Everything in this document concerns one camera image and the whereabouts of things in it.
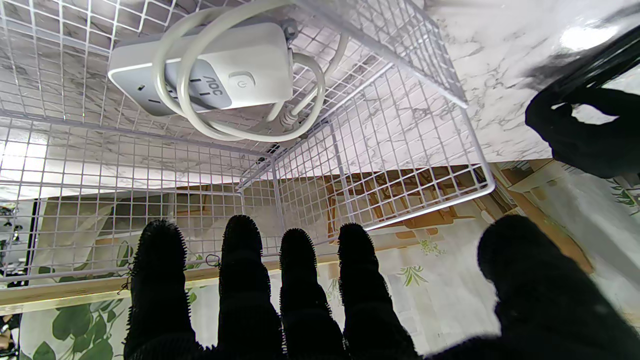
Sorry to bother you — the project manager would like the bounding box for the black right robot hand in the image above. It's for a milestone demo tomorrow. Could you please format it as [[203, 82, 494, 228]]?
[[122, 215, 640, 360]]

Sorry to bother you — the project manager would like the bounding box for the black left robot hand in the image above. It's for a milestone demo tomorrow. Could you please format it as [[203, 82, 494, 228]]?
[[525, 82, 640, 179]]

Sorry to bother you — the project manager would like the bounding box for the black cable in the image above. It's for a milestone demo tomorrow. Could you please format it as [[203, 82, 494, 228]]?
[[525, 25, 640, 98]]

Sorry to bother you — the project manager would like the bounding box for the white wire mesh drawer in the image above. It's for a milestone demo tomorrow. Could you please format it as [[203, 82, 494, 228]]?
[[0, 0, 497, 286]]

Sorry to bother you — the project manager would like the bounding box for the white power strip with cord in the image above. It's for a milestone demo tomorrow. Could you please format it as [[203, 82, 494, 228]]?
[[107, 0, 351, 143]]

